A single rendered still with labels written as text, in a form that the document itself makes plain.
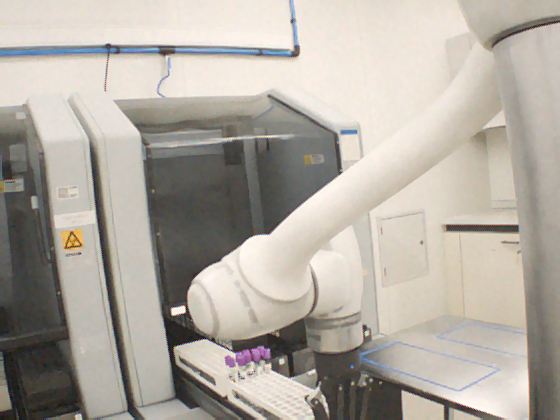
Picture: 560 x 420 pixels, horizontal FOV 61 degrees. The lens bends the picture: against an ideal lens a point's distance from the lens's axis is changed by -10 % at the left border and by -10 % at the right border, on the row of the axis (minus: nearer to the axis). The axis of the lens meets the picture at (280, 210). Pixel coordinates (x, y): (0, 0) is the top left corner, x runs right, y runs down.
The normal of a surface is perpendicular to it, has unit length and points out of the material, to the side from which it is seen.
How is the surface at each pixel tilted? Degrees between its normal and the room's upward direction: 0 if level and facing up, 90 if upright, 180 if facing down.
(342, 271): 87
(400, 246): 90
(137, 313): 90
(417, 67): 90
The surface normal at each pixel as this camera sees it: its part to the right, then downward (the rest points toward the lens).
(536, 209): -0.93, 0.14
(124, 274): 0.53, -0.01
